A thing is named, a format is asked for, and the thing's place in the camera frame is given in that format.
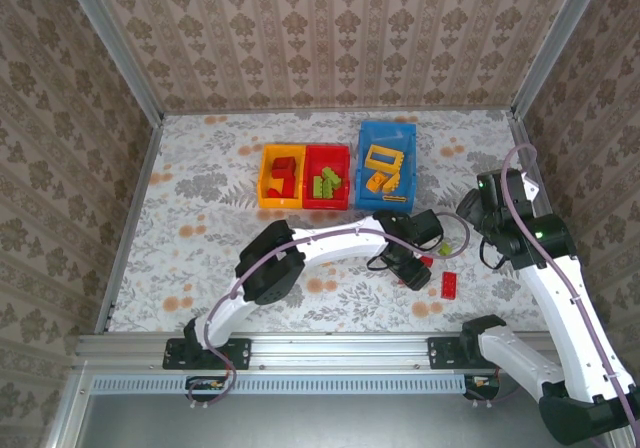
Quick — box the yellow window frame lego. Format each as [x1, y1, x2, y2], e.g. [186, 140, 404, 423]
[363, 144, 404, 175]

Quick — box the blue plastic bin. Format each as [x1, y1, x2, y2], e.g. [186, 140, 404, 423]
[355, 120, 419, 212]

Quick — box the red plastic bin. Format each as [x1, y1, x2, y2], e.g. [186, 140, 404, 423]
[301, 143, 352, 212]

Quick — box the yellow plastic bin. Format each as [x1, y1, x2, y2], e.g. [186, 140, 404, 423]
[256, 142, 307, 211]

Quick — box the grey metal panel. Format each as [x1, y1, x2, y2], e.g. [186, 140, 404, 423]
[74, 372, 619, 448]

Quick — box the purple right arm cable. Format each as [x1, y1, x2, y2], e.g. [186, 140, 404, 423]
[469, 143, 640, 448]

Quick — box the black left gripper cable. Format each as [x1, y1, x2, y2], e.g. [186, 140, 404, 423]
[366, 253, 399, 273]

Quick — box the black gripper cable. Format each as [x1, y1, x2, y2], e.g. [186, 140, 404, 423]
[366, 253, 399, 273]
[478, 237, 508, 272]

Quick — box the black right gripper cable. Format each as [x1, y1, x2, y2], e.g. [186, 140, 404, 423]
[478, 237, 508, 272]

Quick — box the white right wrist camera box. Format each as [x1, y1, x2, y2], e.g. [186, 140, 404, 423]
[517, 169, 543, 202]

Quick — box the aluminium table edge rail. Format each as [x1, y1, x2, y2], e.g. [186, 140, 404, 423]
[93, 114, 165, 334]
[160, 106, 516, 117]
[508, 111, 556, 229]

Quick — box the slotted grey cable duct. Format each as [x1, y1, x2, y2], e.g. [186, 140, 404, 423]
[91, 373, 470, 396]

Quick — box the aluminium frame post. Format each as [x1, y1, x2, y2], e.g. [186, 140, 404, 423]
[510, 0, 610, 119]
[58, 0, 165, 125]

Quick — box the aluminium lower frame bar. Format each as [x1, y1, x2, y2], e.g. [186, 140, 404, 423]
[45, 367, 96, 448]

